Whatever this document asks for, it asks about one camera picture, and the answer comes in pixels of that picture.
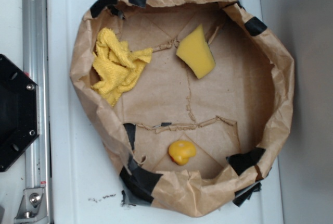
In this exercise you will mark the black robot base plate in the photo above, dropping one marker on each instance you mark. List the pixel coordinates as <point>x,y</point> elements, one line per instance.
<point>19,123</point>

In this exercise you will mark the white plastic tray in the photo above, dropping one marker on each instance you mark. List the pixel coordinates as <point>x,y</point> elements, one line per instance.
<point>86,187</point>

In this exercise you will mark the yellow sponge wedge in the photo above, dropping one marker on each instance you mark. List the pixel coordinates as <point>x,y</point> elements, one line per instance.
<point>195,52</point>

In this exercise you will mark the yellow rubber duck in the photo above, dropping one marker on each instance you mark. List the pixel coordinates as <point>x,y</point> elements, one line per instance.
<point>181,151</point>

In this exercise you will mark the yellow crumpled cloth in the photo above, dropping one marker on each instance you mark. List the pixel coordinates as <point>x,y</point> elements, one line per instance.
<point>118,68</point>

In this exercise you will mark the brown paper bag tray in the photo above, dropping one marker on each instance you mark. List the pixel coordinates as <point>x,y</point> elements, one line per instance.
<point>238,116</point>

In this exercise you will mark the aluminium extrusion rail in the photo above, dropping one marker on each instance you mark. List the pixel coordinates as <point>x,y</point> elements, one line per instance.
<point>38,173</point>

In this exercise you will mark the metal corner bracket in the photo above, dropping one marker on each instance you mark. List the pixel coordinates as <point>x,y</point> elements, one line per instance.
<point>33,207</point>

